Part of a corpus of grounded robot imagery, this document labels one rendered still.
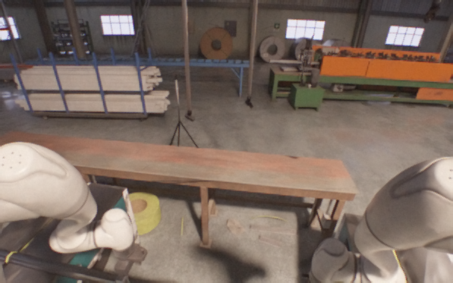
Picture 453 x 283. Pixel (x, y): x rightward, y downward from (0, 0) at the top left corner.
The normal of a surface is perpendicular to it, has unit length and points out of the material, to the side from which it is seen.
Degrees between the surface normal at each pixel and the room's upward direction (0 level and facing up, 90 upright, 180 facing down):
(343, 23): 90
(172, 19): 90
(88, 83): 90
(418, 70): 90
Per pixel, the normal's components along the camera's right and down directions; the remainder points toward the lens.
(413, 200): -0.97, -0.02
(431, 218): -0.76, 0.39
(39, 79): -0.01, 0.48
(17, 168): 0.27, -0.56
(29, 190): 0.71, 0.45
